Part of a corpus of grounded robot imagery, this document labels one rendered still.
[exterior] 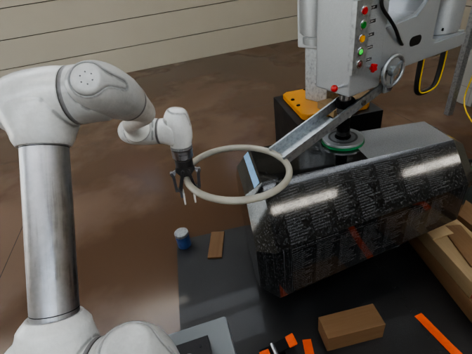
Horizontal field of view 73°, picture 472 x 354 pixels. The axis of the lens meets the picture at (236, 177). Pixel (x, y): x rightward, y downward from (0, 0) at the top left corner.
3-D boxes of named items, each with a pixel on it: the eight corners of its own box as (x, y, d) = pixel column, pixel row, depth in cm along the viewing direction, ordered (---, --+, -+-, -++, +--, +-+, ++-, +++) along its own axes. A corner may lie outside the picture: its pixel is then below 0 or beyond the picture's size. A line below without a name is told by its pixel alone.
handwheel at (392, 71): (386, 79, 156) (390, 47, 148) (404, 83, 149) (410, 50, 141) (364, 87, 151) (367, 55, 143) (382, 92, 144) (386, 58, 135)
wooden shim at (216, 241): (211, 233, 241) (211, 232, 241) (224, 232, 240) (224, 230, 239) (207, 258, 221) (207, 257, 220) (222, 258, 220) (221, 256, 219)
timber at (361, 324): (326, 351, 161) (327, 338, 154) (317, 329, 170) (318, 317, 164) (383, 337, 163) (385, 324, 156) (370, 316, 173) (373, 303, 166)
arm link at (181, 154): (194, 147, 127) (195, 160, 131) (190, 138, 135) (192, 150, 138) (171, 151, 126) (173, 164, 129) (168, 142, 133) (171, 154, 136)
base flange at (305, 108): (282, 97, 255) (281, 91, 252) (339, 86, 259) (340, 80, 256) (303, 121, 215) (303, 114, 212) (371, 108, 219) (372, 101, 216)
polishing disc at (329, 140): (322, 148, 165) (322, 146, 164) (322, 129, 182) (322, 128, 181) (365, 148, 160) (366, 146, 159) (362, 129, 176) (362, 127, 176)
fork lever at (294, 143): (364, 80, 174) (363, 71, 170) (395, 88, 159) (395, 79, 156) (267, 152, 161) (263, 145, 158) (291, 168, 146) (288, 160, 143)
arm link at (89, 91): (145, 71, 79) (93, 79, 81) (109, 39, 61) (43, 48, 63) (149, 124, 79) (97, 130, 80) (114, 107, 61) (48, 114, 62)
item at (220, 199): (253, 140, 172) (253, 135, 171) (316, 180, 136) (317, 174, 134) (168, 166, 153) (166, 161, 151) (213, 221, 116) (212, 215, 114)
